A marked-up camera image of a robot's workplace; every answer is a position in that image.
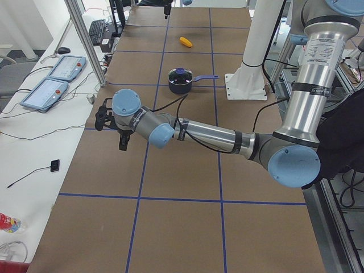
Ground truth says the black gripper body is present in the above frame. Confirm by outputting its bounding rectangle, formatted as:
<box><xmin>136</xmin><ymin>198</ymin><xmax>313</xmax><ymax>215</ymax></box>
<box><xmin>117</xmin><ymin>129</ymin><xmax>134</xmax><ymax>143</ymax></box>

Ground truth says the glass lid blue knob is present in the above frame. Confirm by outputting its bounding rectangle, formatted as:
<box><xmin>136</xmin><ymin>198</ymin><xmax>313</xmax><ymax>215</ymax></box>
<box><xmin>168</xmin><ymin>68</ymin><xmax>193</xmax><ymax>85</ymax></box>

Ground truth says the yellow corn cob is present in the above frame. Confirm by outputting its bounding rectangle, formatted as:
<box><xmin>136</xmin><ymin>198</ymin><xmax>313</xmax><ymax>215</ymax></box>
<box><xmin>179</xmin><ymin>37</ymin><xmax>193</xmax><ymax>48</ymax></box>

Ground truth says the small metal cylinder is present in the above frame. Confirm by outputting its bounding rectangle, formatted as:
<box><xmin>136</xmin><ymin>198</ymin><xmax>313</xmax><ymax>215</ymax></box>
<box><xmin>86</xmin><ymin>94</ymin><xmax>95</xmax><ymax>104</ymax></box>

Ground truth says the small black square device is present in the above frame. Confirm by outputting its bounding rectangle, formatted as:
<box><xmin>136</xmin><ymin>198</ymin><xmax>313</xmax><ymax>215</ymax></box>
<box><xmin>50</xmin><ymin>159</ymin><xmax>60</xmax><ymax>172</ymax></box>

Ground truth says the far blue teach pendant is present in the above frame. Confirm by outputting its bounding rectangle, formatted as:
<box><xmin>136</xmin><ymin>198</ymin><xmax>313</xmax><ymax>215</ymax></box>
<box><xmin>48</xmin><ymin>55</ymin><xmax>86</xmax><ymax>82</ymax></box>

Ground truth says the blue teach pendant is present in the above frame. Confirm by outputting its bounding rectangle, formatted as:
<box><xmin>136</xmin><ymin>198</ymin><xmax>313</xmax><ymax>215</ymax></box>
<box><xmin>48</xmin><ymin>55</ymin><xmax>86</xmax><ymax>82</ymax></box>
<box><xmin>20</xmin><ymin>77</ymin><xmax>69</xmax><ymax>113</ymax></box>

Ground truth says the near blue teach pendant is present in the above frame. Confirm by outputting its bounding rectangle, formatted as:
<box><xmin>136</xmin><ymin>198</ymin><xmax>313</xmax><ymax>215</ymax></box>
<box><xmin>20</xmin><ymin>77</ymin><xmax>69</xmax><ymax>113</ymax></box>

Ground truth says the black computer mouse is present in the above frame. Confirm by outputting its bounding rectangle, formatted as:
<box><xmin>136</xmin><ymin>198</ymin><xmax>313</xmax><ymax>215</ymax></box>
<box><xmin>57</xmin><ymin>47</ymin><xmax>71</xmax><ymax>55</ymax></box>

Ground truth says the black keyboard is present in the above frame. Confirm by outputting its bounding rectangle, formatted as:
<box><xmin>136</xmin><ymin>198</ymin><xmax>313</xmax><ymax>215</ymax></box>
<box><xmin>89</xmin><ymin>19</ymin><xmax>106</xmax><ymax>46</ymax></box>

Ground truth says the red patterned bottle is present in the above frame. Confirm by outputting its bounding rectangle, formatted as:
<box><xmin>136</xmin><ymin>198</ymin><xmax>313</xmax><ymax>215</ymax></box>
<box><xmin>0</xmin><ymin>213</ymin><xmax>22</xmax><ymax>233</ymax></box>

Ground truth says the person in black jacket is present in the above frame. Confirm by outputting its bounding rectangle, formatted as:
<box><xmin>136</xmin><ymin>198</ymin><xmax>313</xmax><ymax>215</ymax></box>
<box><xmin>302</xmin><ymin>89</ymin><xmax>363</xmax><ymax>189</ymax></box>

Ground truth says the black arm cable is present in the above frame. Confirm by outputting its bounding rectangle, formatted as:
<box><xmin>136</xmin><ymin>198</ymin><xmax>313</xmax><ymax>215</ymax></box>
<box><xmin>149</xmin><ymin>95</ymin><xmax>291</xmax><ymax>154</ymax></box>

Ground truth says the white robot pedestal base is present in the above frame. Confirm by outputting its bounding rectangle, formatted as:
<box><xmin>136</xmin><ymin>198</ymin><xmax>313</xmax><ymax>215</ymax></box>
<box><xmin>225</xmin><ymin>0</ymin><xmax>285</xmax><ymax>101</ymax></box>

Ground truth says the aluminium frame post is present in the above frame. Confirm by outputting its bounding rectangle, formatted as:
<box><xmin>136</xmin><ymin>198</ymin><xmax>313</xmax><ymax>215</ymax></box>
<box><xmin>64</xmin><ymin>0</ymin><xmax>106</xmax><ymax>87</ymax></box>

